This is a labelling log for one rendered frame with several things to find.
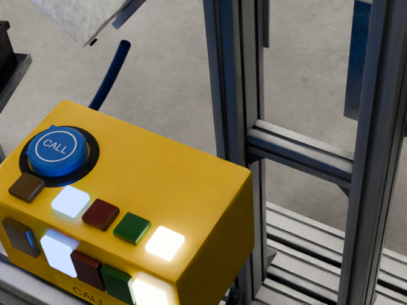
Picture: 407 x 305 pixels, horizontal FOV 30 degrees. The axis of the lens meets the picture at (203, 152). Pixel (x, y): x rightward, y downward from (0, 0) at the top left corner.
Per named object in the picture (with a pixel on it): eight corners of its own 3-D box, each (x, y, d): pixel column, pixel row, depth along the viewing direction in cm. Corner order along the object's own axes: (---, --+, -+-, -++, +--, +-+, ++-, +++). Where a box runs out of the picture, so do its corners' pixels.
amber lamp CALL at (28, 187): (46, 186, 50) (45, 180, 49) (29, 204, 49) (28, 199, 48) (26, 176, 50) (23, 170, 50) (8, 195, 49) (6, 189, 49)
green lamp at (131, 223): (152, 226, 47) (151, 220, 46) (137, 247, 46) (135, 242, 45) (129, 215, 48) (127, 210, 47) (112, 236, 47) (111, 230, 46)
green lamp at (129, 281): (139, 301, 49) (133, 276, 46) (134, 308, 48) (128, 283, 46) (112, 287, 49) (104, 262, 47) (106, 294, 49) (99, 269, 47)
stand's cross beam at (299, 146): (364, 173, 117) (367, 157, 114) (355, 191, 115) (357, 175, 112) (257, 135, 124) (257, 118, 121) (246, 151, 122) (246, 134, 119)
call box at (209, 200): (257, 256, 57) (255, 166, 49) (191, 365, 52) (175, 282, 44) (88, 184, 63) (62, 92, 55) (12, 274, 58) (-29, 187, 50)
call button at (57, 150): (100, 151, 52) (96, 134, 51) (66, 191, 50) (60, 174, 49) (56, 132, 54) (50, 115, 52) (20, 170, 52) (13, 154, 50)
